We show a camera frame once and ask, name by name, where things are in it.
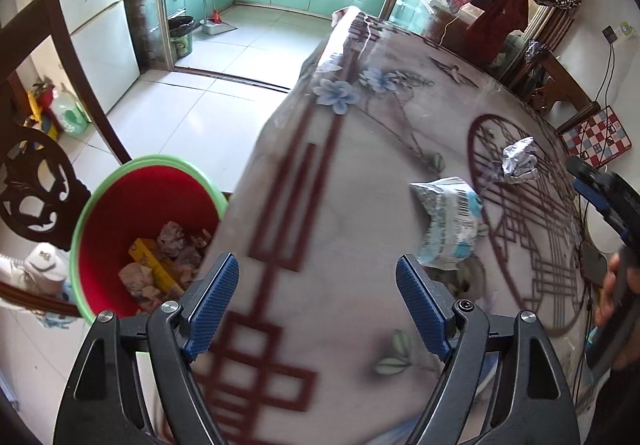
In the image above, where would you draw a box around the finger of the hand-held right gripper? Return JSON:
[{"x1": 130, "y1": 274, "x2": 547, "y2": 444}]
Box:
[
  {"x1": 566, "y1": 156, "x2": 610, "y2": 187},
  {"x1": 572, "y1": 178, "x2": 626, "y2": 238}
]

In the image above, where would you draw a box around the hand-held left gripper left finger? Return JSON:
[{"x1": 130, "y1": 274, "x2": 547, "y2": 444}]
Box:
[{"x1": 52, "y1": 252, "x2": 241, "y2": 445}]

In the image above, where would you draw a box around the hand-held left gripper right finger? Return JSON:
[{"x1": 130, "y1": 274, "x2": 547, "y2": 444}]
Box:
[{"x1": 395, "y1": 254, "x2": 583, "y2": 445}]

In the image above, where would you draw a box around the silver foil wrapper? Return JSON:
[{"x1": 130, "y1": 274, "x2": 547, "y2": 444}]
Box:
[{"x1": 500, "y1": 136, "x2": 540, "y2": 184}]

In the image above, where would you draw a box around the yellow drink carton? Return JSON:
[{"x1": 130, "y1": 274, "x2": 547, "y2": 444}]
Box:
[{"x1": 127, "y1": 237, "x2": 188, "y2": 298}]

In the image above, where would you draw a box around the white blue snack bag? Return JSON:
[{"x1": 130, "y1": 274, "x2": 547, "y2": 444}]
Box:
[{"x1": 410, "y1": 176, "x2": 485, "y2": 272}]

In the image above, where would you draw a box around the red bucket with green rim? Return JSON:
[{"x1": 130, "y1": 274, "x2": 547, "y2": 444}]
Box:
[{"x1": 70, "y1": 154, "x2": 230, "y2": 326}]

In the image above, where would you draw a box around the person's right hand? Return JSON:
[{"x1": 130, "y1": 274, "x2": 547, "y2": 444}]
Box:
[{"x1": 594, "y1": 252, "x2": 626, "y2": 328}]

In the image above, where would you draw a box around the checkered cushion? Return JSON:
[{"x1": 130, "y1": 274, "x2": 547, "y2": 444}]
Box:
[{"x1": 560, "y1": 104, "x2": 632, "y2": 168}]

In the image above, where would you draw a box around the brown wooden chair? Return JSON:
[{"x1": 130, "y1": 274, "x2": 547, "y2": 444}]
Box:
[{"x1": 520, "y1": 42, "x2": 601, "y2": 116}]

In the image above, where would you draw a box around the floral printed tablecloth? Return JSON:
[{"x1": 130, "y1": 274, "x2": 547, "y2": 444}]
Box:
[{"x1": 192, "y1": 5, "x2": 601, "y2": 445}]

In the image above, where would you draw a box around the white shoe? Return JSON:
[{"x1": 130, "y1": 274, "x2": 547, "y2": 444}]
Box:
[{"x1": 22, "y1": 242, "x2": 68, "y2": 283}]

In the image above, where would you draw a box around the carved dark wooden chair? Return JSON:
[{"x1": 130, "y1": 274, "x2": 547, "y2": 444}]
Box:
[{"x1": 0, "y1": 0, "x2": 133, "y2": 256}]

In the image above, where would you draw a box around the green detergent bottle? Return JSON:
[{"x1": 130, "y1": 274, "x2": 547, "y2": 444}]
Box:
[{"x1": 50, "y1": 85, "x2": 91, "y2": 136}]

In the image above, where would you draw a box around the yellow red plastic item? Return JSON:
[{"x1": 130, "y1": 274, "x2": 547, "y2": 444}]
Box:
[{"x1": 25, "y1": 82, "x2": 56, "y2": 136}]

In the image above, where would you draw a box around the black kitchen bin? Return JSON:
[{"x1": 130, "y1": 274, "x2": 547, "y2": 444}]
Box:
[{"x1": 167, "y1": 15, "x2": 196, "y2": 58}]

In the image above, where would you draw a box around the white refrigerator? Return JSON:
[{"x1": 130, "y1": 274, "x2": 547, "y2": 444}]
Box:
[{"x1": 10, "y1": 0, "x2": 141, "y2": 106}]

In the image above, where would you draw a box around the white wall socket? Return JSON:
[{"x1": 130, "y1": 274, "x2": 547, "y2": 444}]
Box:
[{"x1": 602, "y1": 22, "x2": 633, "y2": 43}]

